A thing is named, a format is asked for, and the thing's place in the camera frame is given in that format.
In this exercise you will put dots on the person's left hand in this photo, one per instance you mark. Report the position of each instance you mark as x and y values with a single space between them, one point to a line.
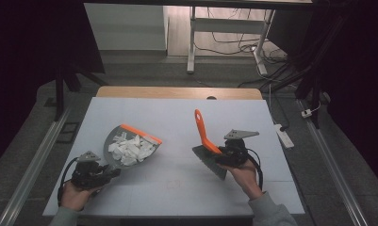
75 196

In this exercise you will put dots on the dark curtain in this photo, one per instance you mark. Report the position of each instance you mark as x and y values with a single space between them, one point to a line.
362 78
20 62

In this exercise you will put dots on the wooden table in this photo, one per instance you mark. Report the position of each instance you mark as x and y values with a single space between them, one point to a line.
177 93

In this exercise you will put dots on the grey dustpan with orange edge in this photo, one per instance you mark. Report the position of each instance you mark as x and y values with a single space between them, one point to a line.
109 147

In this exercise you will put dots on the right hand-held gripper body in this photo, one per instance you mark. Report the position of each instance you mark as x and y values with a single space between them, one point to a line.
237 150

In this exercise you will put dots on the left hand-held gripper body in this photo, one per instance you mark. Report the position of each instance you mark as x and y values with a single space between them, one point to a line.
87 174

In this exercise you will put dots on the white desk frame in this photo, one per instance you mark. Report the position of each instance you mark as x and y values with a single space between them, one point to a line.
227 25

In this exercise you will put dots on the black floor socket plate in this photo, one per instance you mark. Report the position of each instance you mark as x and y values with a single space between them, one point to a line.
68 132

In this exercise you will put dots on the small white adapter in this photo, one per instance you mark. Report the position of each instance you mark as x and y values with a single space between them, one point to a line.
306 113

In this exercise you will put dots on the person's right hand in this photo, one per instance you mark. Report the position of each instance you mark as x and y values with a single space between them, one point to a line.
244 180

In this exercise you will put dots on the white power strip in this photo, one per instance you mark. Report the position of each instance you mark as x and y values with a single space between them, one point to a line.
283 135

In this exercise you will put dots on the pile of white paper scraps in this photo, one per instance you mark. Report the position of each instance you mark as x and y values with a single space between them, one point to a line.
131 150

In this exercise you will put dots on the aluminium rail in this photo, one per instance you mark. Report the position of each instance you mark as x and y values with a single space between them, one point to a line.
32 171
332 169

